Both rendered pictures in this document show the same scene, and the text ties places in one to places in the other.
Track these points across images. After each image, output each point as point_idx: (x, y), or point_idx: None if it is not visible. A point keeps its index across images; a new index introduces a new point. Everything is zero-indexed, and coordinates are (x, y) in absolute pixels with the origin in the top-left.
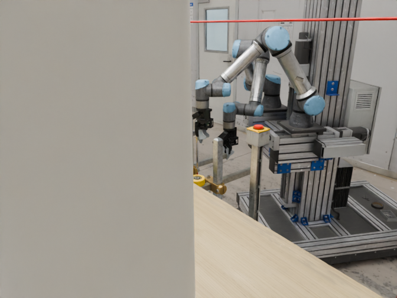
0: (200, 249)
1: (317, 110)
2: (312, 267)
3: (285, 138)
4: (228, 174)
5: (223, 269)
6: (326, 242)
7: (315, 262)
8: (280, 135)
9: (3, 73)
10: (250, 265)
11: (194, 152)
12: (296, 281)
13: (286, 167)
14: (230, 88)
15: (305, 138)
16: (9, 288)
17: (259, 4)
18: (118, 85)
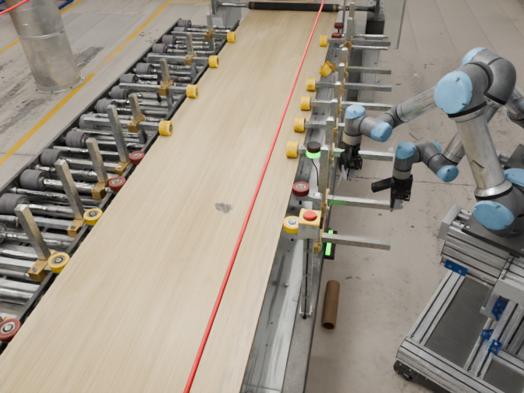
0: (185, 295)
1: (492, 223)
2: (224, 382)
3: (458, 231)
4: (345, 235)
5: (171, 323)
6: (487, 392)
7: (233, 380)
8: (454, 224)
9: None
10: (191, 338)
11: (510, 151)
12: (196, 378)
13: (459, 267)
14: (382, 134)
15: (492, 246)
16: None
17: None
18: None
